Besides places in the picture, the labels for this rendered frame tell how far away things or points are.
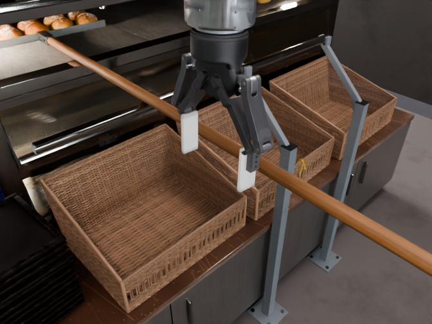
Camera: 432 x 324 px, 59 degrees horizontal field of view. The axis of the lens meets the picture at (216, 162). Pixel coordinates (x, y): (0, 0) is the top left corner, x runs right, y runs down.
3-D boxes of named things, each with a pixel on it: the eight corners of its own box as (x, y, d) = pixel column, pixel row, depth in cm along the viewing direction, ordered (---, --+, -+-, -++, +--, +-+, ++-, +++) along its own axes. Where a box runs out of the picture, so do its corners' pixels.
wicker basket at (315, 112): (262, 126, 213) (266, 80, 197) (319, 95, 245) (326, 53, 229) (339, 162, 185) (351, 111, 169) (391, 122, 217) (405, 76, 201)
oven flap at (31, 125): (17, 163, 125) (-10, 105, 118) (326, 43, 225) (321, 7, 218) (21, 165, 122) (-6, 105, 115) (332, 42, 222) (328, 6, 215)
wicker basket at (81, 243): (54, 235, 145) (35, 177, 129) (170, 173, 178) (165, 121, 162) (126, 317, 117) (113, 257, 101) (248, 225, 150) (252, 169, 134)
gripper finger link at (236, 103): (230, 73, 53) (235, 69, 52) (263, 147, 52) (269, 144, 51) (208, 79, 51) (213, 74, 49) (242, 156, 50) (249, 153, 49)
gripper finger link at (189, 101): (206, 78, 51) (200, 69, 51) (175, 116, 60) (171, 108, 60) (227, 72, 53) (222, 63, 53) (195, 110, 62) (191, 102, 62)
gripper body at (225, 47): (176, 24, 49) (178, 92, 54) (218, 38, 44) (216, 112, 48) (220, 17, 53) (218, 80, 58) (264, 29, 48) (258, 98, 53)
